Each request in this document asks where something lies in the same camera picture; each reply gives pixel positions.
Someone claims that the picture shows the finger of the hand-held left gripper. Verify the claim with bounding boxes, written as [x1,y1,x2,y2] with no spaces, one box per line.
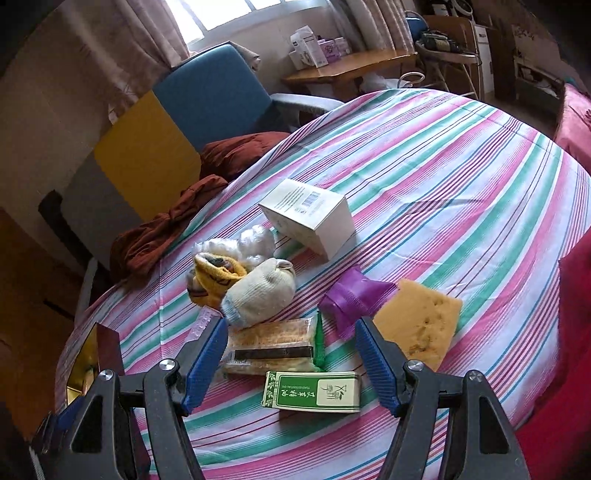
[30,397,86,467]

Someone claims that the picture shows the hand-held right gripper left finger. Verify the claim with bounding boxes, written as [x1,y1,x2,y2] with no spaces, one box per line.
[46,316,230,480]

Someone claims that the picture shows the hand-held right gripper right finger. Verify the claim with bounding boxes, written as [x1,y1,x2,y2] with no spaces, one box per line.
[355,316,532,480]

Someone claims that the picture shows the pink clear packet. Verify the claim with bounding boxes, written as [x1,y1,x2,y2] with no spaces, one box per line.
[187,308,222,344]

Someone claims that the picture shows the yellow sponge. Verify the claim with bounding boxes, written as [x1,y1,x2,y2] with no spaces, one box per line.
[372,278,463,370]

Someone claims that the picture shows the gold tin box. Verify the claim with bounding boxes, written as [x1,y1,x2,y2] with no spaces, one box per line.
[65,322,125,407]

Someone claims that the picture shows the bread packet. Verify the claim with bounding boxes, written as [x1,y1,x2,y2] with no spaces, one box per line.
[219,316,326,377]

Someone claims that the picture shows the green and white box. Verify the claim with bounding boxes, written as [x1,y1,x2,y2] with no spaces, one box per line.
[262,370,362,414]

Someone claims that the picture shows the purple plastic bag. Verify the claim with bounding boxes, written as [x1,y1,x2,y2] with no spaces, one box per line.
[318,268,398,342]

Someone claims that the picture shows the cream sock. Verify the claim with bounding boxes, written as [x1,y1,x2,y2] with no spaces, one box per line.
[221,258,296,329]

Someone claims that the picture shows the yellow knitted sock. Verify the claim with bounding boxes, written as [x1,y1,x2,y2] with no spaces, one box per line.
[187,253,247,310]

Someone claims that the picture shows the white cardboard box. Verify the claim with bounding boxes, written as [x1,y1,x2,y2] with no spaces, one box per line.
[257,178,356,261]

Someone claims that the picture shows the wooden cabinet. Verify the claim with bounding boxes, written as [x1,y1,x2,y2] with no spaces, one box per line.
[0,208,93,416]

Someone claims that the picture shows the brown cloth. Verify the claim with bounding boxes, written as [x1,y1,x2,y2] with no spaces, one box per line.
[110,131,291,278]

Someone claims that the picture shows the red cloth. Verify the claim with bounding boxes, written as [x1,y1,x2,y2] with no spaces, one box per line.
[512,240,591,480]

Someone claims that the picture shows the blue yellow grey armchair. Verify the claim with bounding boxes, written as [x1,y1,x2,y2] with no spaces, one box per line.
[39,41,345,319]

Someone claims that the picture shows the white plastic bag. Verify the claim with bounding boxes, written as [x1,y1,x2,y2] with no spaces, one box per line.
[364,74,399,92]

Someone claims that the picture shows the wooden desk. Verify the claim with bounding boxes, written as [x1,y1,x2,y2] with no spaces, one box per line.
[281,50,419,102]

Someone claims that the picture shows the pink quilt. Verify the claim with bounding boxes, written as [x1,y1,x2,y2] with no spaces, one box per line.
[553,83,591,158]

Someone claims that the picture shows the white carton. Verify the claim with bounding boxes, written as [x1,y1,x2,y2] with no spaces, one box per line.
[289,27,326,70]

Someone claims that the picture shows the patterned curtain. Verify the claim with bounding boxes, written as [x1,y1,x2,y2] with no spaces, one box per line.
[339,0,416,54]
[115,0,190,75]

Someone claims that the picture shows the cardboard boxes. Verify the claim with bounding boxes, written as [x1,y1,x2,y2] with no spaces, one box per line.
[425,14,561,116]

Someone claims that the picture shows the window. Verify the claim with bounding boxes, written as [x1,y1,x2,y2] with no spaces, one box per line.
[166,0,347,47]

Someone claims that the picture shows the metal frame stand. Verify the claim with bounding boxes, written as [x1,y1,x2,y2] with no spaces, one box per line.
[414,28,482,100]

